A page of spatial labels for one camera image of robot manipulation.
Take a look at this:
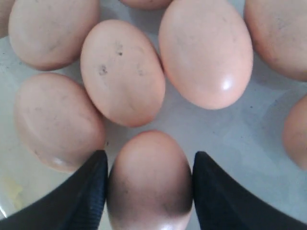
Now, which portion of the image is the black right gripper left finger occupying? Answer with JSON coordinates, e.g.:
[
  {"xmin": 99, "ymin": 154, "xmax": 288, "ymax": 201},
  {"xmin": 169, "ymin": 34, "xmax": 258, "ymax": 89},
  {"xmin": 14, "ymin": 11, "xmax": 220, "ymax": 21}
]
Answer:
[{"xmin": 0, "ymin": 150, "xmax": 108, "ymax": 230}]

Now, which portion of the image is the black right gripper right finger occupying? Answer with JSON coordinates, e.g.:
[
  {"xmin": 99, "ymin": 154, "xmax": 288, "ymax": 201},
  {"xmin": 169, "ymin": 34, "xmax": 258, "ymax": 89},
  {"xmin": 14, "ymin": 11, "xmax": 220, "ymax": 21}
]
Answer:
[{"xmin": 192, "ymin": 151, "xmax": 307, "ymax": 230}]

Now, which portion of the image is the brown egg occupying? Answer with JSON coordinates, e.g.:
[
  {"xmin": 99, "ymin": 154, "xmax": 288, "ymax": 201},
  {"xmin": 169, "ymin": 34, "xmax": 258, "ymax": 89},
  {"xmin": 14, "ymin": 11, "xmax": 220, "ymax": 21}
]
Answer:
[
  {"xmin": 158, "ymin": 0, "xmax": 253, "ymax": 110},
  {"xmin": 0, "ymin": 0, "xmax": 15, "ymax": 38},
  {"xmin": 106, "ymin": 130, "xmax": 193, "ymax": 230},
  {"xmin": 282, "ymin": 96, "xmax": 307, "ymax": 170},
  {"xmin": 120, "ymin": 0, "xmax": 172, "ymax": 10},
  {"xmin": 13, "ymin": 73, "xmax": 106, "ymax": 172},
  {"xmin": 8, "ymin": 0, "xmax": 101, "ymax": 71},
  {"xmin": 80, "ymin": 20, "xmax": 165, "ymax": 127},
  {"xmin": 244, "ymin": 0, "xmax": 307, "ymax": 82}
]

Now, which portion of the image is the clear plastic container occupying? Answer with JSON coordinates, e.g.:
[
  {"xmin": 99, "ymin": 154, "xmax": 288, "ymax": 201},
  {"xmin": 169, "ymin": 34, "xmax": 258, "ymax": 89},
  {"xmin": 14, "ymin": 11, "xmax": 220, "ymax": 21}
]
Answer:
[{"xmin": 0, "ymin": 34, "xmax": 307, "ymax": 230}]

